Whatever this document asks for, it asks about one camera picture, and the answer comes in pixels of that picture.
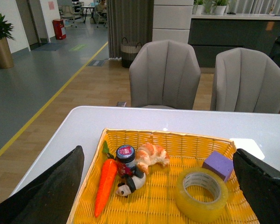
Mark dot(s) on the red box on floor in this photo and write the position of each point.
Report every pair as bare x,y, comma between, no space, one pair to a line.
59,29

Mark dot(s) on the toy croissant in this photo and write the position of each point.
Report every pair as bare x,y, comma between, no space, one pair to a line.
149,154

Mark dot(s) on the panda figurine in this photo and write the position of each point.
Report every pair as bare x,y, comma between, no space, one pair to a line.
132,183

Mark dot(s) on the purple foam cube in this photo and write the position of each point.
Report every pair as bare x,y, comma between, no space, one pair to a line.
219,164

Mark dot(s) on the white potted plant left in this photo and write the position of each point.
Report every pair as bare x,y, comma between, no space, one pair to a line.
198,7

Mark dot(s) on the dark counter cabinet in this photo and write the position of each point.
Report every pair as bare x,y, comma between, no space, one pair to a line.
210,35

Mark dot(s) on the small jar with dark lid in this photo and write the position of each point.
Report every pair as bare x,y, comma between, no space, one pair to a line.
125,157

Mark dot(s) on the yellow wicker basket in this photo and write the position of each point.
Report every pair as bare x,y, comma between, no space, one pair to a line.
154,203

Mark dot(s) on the white potted plant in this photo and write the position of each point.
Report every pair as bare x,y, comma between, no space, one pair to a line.
219,6
198,7

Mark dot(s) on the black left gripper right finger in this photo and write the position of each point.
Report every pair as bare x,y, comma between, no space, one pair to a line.
260,184

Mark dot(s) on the grey chair left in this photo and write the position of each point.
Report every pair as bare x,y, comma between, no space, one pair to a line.
165,74

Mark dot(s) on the white potted plant right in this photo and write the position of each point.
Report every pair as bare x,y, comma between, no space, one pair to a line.
219,6

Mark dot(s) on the clear yellowish tape roll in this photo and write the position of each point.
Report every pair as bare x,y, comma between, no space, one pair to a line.
200,194

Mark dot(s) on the grey chair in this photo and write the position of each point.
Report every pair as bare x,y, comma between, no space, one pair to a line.
245,80
165,74

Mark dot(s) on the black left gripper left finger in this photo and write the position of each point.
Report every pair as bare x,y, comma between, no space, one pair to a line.
47,199

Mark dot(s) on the orange toy carrot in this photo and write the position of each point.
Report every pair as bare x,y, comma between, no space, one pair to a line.
108,173

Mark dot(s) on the potted plant gold pot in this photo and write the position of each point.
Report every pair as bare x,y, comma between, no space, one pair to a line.
6,60

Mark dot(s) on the grey curtain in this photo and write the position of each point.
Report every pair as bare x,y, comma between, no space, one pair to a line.
132,19

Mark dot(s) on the grey chair right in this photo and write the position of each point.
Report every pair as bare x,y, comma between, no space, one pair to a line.
245,80

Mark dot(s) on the striped woven laundry basket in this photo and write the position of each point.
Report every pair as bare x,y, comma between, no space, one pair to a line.
129,51

